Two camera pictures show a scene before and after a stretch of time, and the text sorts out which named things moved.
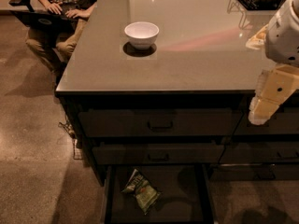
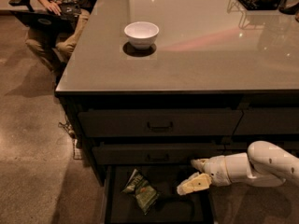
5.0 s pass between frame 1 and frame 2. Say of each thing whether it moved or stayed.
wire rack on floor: stayed
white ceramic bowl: stayed
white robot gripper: moved
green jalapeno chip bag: stayed
